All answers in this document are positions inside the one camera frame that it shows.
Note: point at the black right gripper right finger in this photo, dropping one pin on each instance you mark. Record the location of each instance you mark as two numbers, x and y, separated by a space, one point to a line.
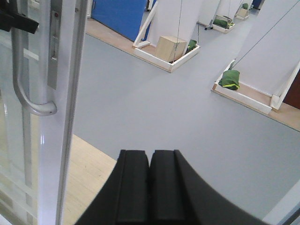
180 196

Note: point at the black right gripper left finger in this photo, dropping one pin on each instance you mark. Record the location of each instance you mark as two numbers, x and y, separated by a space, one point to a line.
123 199

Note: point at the white framed transparent sliding door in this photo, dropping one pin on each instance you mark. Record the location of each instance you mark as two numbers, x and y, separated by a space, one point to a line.
35 150

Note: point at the grey door lock plate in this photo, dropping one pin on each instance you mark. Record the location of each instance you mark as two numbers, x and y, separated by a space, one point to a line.
53 49

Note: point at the light wooden box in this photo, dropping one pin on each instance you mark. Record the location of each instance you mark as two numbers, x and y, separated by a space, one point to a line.
170 48

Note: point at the blue panel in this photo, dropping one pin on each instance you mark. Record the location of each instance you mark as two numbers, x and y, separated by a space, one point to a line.
122 16

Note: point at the grey door handle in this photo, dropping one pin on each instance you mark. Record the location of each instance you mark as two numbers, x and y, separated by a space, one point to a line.
46 109

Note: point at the green sandbag near wall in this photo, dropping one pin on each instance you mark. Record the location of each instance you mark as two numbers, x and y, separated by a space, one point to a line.
230 79

